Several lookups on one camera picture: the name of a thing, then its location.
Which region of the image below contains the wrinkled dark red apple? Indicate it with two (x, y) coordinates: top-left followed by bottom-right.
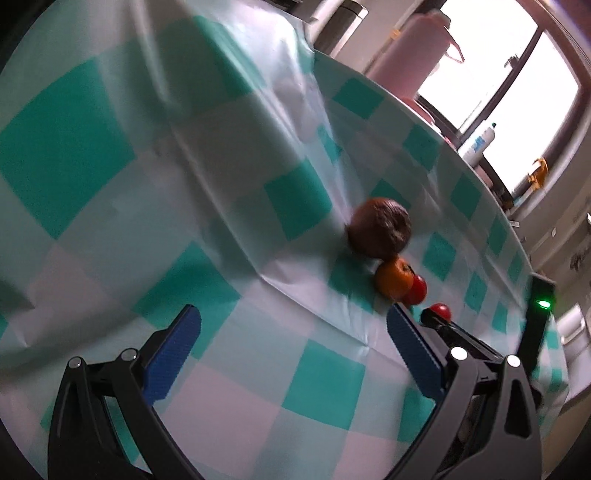
(346, 198), (413, 260)

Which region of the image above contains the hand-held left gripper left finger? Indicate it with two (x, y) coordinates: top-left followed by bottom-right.
(47, 304), (204, 480)

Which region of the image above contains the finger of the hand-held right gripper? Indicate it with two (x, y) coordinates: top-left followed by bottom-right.
(420, 308), (506, 365)

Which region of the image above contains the white kettle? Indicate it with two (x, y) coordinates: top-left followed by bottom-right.
(556, 302), (591, 346)

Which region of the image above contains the orange persimmon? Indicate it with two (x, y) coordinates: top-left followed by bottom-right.
(374, 258), (414, 301)

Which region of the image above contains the steel vacuum flask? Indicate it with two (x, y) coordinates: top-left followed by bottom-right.
(313, 0), (370, 58)

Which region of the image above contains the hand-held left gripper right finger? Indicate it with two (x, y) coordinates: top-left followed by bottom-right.
(387, 304), (542, 480)

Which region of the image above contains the dark framed window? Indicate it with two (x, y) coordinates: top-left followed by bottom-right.
(416, 0), (591, 199)

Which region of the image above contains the white plastic bottle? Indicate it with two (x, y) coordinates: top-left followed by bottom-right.
(461, 122), (498, 166)

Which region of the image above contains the pink thermos jug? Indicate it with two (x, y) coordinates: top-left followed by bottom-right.
(367, 11), (465, 126)

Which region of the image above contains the green white checkered tablecloth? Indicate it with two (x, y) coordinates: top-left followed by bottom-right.
(0, 0), (571, 480)

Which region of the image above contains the yellow cloth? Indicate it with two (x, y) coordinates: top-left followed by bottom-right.
(527, 158), (550, 188)

